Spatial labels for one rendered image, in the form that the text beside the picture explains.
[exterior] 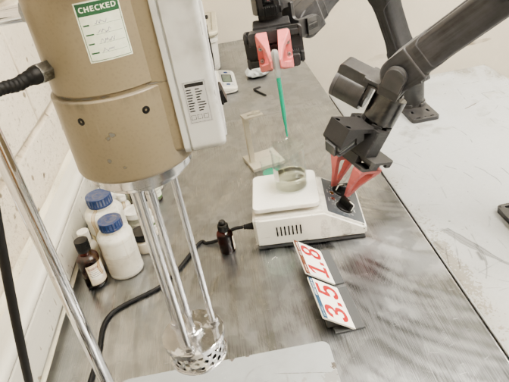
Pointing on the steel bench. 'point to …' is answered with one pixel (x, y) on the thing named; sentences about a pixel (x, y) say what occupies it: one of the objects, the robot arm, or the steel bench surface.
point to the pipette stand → (251, 142)
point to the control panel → (338, 201)
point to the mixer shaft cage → (207, 339)
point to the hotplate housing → (304, 225)
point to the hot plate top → (264, 194)
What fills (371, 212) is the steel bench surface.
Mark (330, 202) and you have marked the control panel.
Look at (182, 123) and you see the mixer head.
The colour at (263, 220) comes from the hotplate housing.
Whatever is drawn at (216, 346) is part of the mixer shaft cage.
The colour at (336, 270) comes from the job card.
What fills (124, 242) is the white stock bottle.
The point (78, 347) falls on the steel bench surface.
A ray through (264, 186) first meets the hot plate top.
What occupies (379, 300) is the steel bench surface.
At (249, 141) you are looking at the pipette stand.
